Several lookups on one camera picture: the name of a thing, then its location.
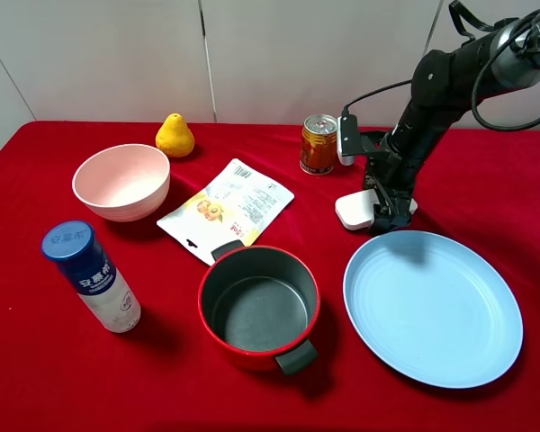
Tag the red velvet tablecloth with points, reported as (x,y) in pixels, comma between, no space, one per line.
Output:
(60,370)

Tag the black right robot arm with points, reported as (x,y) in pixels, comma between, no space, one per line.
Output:
(495,60)

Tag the light blue plate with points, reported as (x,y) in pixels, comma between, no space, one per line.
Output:
(433,309)

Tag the red pot black interior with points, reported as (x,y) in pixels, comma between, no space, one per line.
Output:
(259,305)

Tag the blue white yogurt bottle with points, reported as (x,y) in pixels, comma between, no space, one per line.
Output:
(74,248)

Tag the pink bowl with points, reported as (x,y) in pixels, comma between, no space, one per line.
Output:
(123,183)

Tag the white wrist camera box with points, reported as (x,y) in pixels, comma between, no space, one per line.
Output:
(348,139)

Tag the gold drink can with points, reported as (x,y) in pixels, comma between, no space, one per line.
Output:
(318,153)

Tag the yellow pear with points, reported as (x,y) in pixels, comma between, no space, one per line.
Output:
(174,137)

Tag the white apricot snack pouch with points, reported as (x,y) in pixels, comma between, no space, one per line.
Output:
(238,204)

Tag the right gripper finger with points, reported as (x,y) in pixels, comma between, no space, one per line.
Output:
(385,220)
(374,178)

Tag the white rectangular case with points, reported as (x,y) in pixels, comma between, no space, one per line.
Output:
(355,211)

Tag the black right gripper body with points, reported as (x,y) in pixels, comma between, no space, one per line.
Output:
(380,153)

